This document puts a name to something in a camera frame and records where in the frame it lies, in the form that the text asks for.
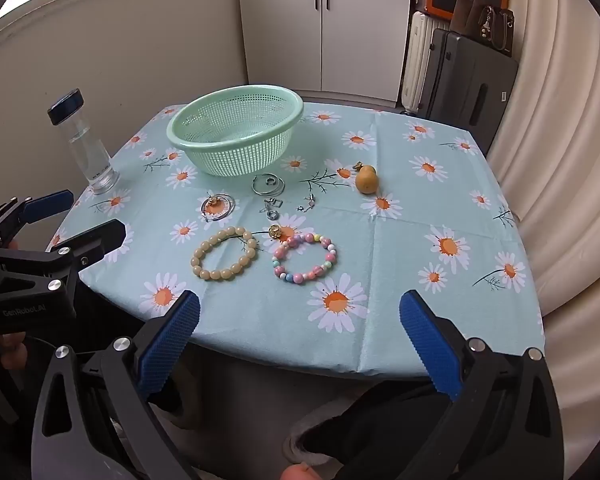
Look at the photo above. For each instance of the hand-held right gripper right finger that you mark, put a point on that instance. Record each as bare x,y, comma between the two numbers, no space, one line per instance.
430,345

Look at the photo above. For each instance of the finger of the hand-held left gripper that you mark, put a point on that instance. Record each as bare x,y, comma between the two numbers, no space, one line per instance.
47,207
95,240

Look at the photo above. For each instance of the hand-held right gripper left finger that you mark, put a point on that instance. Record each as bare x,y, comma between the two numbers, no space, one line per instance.
172,340

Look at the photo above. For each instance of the large silver hoop earring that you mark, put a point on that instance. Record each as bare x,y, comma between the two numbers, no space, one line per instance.
253,186
283,187

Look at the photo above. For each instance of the green plastic mesh basket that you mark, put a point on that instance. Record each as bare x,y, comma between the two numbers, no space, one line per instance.
240,155

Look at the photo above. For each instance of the person's left hand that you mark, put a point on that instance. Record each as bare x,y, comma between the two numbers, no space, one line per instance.
11,347

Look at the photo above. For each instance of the clear water bottle black cap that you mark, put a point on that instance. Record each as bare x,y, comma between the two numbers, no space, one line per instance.
85,150

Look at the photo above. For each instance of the person's dark trouser leg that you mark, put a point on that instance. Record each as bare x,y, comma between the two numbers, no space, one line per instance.
380,420

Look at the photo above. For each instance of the daisy print tablecloth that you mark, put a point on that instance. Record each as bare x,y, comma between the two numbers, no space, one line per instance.
405,240

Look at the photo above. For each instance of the thin silver hoop earring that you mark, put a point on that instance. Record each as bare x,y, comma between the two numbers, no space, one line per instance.
232,205

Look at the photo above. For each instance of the grey fuzzy slipper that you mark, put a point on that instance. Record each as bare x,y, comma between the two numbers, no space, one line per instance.
310,435

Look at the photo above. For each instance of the silver square earring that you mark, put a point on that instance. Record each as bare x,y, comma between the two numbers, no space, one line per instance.
275,203

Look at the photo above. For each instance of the small wooden gourd pendant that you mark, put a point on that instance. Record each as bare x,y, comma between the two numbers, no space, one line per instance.
366,180

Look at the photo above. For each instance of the small silver pendant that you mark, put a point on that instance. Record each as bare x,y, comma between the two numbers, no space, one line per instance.
307,202

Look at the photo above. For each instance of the cream curtain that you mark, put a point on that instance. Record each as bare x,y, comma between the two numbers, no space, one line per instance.
570,160

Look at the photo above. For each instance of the grey suitcase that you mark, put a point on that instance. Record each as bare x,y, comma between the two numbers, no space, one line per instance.
470,85

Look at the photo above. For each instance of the white cabinet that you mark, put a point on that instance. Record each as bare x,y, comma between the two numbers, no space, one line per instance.
280,25

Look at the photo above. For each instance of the white ribbed suitcase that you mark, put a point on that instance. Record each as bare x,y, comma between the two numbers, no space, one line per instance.
417,60

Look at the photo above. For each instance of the dark handbag with charm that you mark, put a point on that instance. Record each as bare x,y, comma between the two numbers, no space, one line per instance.
500,30

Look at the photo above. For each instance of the brown bag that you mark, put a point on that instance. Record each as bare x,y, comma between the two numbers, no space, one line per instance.
467,12

